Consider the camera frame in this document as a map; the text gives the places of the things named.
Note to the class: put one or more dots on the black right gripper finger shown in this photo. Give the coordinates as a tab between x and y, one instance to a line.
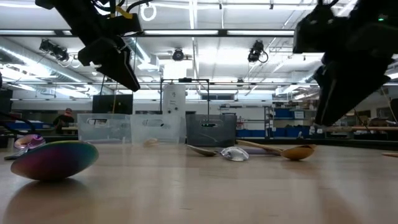
321	81
351	87

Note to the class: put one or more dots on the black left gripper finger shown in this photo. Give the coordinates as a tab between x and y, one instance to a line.
119	70

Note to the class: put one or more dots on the small pink iridescent spoon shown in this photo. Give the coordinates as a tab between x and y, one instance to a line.
29	141

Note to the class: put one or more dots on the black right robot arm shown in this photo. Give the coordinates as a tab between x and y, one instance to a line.
388	7

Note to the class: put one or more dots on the wooden beam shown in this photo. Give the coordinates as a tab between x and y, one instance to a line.
373	128

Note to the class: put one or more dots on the black ceiling projector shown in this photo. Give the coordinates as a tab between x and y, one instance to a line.
54	49

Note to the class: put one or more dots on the shelf with blue bins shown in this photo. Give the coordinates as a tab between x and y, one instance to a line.
283	112

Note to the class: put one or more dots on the white machine cabinet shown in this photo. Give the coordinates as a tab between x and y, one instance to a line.
174	99

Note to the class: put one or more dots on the clear plastic bin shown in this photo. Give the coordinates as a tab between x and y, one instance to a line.
104	130
158	130

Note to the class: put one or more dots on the person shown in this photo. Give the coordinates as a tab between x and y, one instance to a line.
63	121

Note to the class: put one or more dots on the blue box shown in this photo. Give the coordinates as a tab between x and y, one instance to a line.
40	125

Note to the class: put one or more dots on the dark grey plastic bin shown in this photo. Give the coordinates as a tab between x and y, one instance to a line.
211	132

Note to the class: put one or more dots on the silver ventilation duct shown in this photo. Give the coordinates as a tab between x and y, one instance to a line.
141	53

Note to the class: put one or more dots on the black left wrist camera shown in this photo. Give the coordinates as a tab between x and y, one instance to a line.
124	25

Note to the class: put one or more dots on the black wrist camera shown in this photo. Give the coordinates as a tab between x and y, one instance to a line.
124	25
317	31

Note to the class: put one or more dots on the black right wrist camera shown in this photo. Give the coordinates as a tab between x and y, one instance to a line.
317	31

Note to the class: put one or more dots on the black ceiling camera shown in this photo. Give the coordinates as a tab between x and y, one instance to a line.
178	55
255	51

